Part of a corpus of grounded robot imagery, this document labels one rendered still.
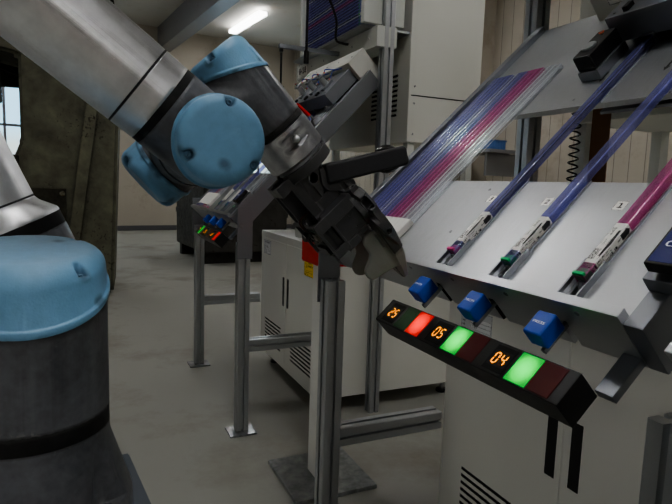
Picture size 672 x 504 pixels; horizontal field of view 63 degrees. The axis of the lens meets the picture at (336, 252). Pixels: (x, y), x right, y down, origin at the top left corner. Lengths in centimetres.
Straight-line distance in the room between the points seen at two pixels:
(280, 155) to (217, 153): 19
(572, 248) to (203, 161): 43
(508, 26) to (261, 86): 597
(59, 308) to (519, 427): 91
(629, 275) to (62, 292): 51
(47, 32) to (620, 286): 54
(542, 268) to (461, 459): 73
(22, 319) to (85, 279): 5
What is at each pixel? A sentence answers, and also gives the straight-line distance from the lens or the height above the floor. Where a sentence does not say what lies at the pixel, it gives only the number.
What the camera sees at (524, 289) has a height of 73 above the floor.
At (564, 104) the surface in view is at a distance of 102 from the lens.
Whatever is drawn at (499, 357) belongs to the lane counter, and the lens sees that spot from 62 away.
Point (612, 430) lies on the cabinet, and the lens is 101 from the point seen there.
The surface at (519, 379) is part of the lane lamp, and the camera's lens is 59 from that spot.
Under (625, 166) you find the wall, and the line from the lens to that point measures 544.
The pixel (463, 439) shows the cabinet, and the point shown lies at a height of 29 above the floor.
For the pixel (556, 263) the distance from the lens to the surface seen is 67.
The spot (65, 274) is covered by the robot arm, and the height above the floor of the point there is 76.
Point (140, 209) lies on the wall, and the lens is 956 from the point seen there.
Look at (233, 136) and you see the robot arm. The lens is 46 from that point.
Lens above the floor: 84
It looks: 7 degrees down
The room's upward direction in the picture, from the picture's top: 2 degrees clockwise
